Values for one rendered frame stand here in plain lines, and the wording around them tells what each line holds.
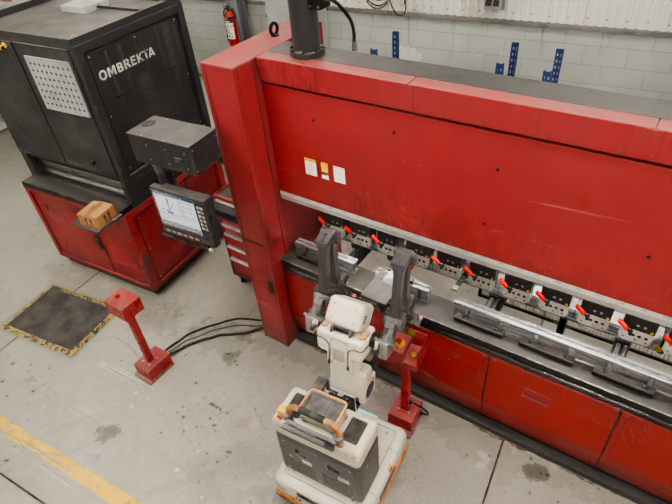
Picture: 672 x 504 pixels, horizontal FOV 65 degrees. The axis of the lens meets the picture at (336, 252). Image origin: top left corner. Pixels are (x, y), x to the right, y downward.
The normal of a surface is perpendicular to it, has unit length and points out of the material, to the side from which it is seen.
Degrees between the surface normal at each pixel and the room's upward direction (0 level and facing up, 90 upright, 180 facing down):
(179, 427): 0
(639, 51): 90
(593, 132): 90
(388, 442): 0
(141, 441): 0
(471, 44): 90
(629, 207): 90
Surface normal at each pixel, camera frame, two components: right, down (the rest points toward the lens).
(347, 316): -0.40, -0.08
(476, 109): -0.55, 0.57
